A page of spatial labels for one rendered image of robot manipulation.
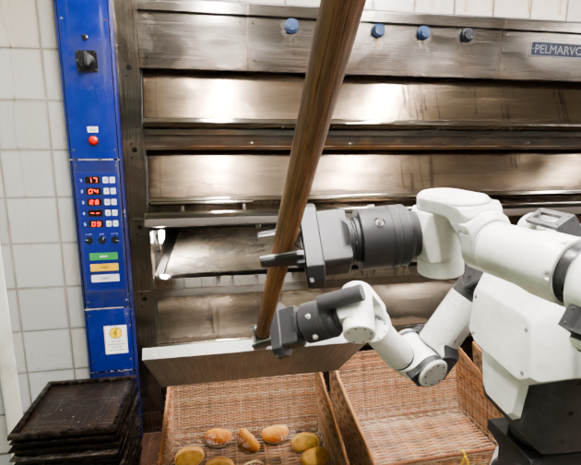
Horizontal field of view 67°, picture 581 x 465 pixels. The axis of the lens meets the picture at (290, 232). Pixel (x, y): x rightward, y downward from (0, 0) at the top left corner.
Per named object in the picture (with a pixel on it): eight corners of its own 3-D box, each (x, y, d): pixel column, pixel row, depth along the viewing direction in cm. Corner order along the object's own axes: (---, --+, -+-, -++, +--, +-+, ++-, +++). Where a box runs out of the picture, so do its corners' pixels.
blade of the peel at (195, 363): (368, 340, 110) (366, 329, 111) (141, 360, 101) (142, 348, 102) (337, 370, 141) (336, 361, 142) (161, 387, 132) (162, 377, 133)
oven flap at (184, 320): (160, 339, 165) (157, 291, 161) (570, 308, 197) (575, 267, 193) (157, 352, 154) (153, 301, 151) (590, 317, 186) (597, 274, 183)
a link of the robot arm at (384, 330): (336, 285, 95) (364, 316, 103) (337, 319, 89) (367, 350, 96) (362, 275, 93) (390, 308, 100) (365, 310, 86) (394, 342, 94)
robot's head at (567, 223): (565, 236, 81) (547, 203, 79) (601, 246, 72) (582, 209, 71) (537, 256, 81) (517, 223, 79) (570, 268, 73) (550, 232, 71)
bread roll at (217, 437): (231, 426, 155) (230, 441, 151) (233, 437, 159) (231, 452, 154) (204, 426, 156) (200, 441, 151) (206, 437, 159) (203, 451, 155)
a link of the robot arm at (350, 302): (331, 313, 101) (377, 300, 96) (331, 354, 93) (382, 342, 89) (309, 284, 94) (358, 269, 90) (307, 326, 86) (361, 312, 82)
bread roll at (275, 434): (288, 422, 158) (290, 436, 154) (287, 431, 162) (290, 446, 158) (261, 425, 156) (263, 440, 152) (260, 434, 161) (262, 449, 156)
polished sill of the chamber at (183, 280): (155, 285, 160) (154, 274, 160) (577, 261, 193) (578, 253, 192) (153, 290, 155) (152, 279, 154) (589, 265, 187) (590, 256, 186)
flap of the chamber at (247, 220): (144, 227, 135) (152, 227, 155) (629, 211, 168) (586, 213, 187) (144, 219, 135) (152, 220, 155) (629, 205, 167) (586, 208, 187)
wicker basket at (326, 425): (171, 431, 165) (168, 364, 160) (316, 416, 174) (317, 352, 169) (153, 544, 118) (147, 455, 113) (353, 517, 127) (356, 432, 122)
